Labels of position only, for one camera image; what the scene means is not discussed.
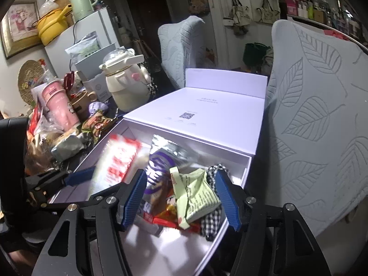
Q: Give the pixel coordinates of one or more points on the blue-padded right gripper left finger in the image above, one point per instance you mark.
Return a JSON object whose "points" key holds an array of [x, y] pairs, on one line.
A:
{"points": [[67, 249]]}

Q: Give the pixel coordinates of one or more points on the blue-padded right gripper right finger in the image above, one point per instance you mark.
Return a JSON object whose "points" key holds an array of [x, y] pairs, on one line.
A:
{"points": [[274, 240]]}

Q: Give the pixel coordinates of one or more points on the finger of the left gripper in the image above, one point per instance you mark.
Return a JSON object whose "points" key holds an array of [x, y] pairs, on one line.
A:
{"points": [[108, 196], [49, 183]]}

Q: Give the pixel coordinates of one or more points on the red white snack bag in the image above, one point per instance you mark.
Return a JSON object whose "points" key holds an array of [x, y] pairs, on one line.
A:
{"points": [[114, 163]]}

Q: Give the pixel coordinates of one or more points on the red cartoon snack packet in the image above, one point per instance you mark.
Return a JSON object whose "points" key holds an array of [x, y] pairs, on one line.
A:
{"points": [[168, 218]]}

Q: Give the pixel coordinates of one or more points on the black white checkered scrunchie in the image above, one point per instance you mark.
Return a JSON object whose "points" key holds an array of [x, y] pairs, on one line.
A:
{"points": [[210, 223]]}

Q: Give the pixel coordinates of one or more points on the purple silver snack pouch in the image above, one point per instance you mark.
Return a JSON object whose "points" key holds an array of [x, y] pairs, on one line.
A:
{"points": [[164, 154]]}

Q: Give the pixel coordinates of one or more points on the green tea packet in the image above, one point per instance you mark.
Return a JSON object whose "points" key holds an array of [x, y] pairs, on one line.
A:
{"points": [[194, 196]]}

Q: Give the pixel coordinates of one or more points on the pink cup stack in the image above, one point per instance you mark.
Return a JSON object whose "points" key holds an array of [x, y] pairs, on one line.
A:
{"points": [[59, 105]]}

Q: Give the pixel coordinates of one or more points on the woven round fan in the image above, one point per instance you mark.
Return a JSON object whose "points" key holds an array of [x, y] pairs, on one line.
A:
{"points": [[28, 75]]}

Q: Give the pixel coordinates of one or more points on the white mini fridge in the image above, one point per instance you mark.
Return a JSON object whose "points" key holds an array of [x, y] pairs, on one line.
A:
{"points": [[101, 21]]}

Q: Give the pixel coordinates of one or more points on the grey storage box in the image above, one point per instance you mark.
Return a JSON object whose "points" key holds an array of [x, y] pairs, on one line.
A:
{"points": [[89, 66]]}

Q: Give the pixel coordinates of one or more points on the cream pig-shaped kettle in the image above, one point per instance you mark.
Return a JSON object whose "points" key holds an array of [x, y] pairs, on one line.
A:
{"points": [[127, 79]]}

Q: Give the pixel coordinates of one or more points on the near light blue chair cover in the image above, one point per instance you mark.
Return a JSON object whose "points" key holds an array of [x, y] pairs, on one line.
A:
{"points": [[315, 124]]}

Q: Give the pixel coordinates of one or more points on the light blue chair cover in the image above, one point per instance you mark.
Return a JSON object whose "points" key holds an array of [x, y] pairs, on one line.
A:
{"points": [[182, 47], [315, 124]]}

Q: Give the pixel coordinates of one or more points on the gold framed picture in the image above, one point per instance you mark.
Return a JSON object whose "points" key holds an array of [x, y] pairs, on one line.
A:
{"points": [[18, 27]]}

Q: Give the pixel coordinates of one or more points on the yellow enamel pot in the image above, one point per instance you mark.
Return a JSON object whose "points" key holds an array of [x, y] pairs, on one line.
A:
{"points": [[52, 24]]}

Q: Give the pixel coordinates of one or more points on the far light blue chair cover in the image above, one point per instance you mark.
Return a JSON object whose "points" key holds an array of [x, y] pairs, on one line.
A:
{"points": [[182, 47]]}

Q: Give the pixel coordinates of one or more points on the mint green electric kettle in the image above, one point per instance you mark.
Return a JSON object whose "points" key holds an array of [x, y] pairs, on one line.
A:
{"points": [[82, 8]]}

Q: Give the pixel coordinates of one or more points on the hanging tote bag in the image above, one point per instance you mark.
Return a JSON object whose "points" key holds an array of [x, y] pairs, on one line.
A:
{"points": [[238, 18]]}

